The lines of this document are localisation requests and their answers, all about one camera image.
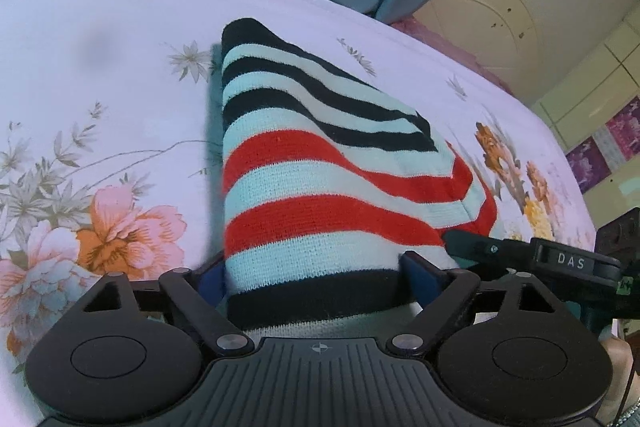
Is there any person's right forearm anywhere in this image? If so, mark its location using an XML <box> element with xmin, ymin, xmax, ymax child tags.
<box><xmin>599</xmin><ymin>334</ymin><xmax>640</xmax><ymax>427</ymax></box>

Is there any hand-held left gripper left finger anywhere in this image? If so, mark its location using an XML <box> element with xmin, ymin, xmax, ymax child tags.
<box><xmin>82</xmin><ymin>258</ymin><xmax>257</xmax><ymax>356</ymax></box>

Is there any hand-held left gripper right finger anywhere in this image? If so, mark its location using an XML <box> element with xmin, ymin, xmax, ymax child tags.
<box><xmin>386</xmin><ymin>251</ymin><xmax>562</xmax><ymax>356</ymax></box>

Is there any purple floral wall panel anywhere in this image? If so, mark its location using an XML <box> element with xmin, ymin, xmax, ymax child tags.
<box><xmin>565</xmin><ymin>136</ymin><xmax>612</xmax><ymax>194</ymax></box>
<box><xmin>604</xmin><ymin>96</ymin><xmax>640</xmax><ymax>161</ymax></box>

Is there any black white red striped sweater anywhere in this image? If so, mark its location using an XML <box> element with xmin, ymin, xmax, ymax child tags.
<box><xmin>219</xmin><ymin>18</ymin><xmax>499</xmax><ymax>344</ymax></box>

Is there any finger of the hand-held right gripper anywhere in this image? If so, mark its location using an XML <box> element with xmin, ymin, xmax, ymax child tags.
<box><xmin>443</xmin><ymin>229</ymin><xmax>537</xmax><ymax>270</ymax></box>

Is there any white floral bedsheet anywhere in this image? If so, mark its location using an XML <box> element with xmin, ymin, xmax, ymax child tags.
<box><xmin>0</xmin><ymin>0</ymin><xmax>599</xmax><ymax>427</ymax></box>

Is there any cream wardrobe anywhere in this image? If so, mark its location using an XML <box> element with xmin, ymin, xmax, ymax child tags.
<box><xmin>410</xmin><ymin>0</ymin><xmax>640</xmax><ymax>154</ymax></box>

